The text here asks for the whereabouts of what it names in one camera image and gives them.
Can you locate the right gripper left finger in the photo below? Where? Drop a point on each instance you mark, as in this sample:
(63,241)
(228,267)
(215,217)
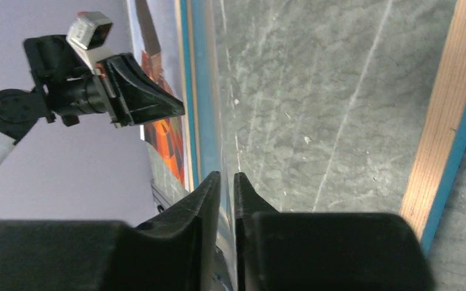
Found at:
(171,251)

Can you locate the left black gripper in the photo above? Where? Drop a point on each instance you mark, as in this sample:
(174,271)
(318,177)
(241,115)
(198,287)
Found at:
(130,96)

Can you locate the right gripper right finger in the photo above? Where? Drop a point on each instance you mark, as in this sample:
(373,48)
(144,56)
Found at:
(324,251)

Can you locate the clear plastic sheet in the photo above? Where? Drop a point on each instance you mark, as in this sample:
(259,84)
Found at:
(226,224)

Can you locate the blue wooden picture frame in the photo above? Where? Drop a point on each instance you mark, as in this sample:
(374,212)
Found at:
(322,101)

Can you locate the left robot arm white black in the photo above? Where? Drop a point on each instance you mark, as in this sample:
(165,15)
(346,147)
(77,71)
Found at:
(71,81)

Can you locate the hot air balloon photo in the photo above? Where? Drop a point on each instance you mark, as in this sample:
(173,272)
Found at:
(165,135)

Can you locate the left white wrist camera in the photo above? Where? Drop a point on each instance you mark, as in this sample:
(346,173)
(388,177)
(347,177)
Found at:
(87,37)

